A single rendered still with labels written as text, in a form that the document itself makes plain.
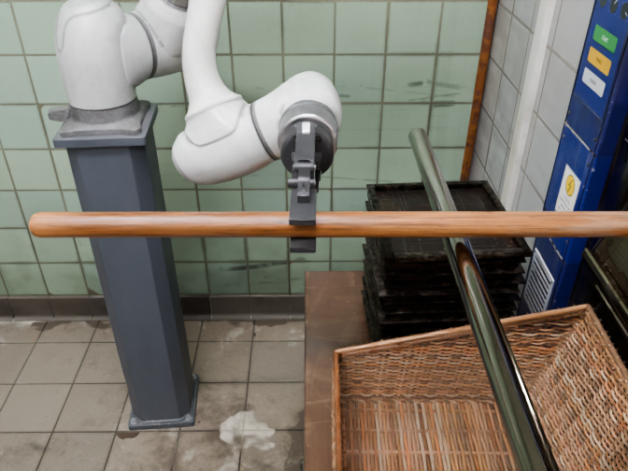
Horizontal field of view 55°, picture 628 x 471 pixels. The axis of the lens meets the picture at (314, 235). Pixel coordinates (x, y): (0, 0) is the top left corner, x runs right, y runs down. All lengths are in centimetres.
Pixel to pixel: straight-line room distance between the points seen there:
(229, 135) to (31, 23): 113
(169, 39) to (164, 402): 109
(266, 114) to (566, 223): 47
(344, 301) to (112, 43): 81
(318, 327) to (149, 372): 62
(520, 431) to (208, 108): 67
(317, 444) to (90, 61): 92
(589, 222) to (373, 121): 128
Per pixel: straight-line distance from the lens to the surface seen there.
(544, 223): 73
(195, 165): 100
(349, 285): 159
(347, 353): 120
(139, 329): 178
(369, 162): 202
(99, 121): 146
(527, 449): 53
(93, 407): 218
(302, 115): 87
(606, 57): 118
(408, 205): 133
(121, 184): 151
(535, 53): 153
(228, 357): 223
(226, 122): 97
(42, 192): 225
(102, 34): 141
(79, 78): 143
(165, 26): 146
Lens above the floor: 158
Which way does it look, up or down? 34 degrees down
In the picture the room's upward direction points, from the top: straight up
